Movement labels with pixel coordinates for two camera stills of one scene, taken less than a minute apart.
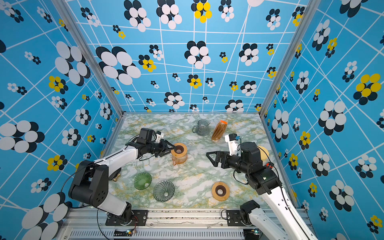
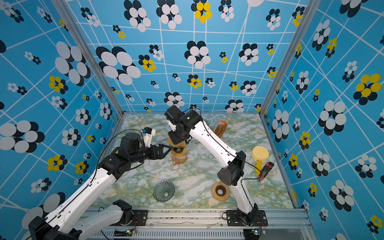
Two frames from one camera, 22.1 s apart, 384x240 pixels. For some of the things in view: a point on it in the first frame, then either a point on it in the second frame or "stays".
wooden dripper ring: [220, 191] stays
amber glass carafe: [179, 154] stays
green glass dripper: [142, 180] to [177, 149]
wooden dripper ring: [180, 150] stays
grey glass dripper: [163, 191] stays
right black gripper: [221, 154] to [175, 140]
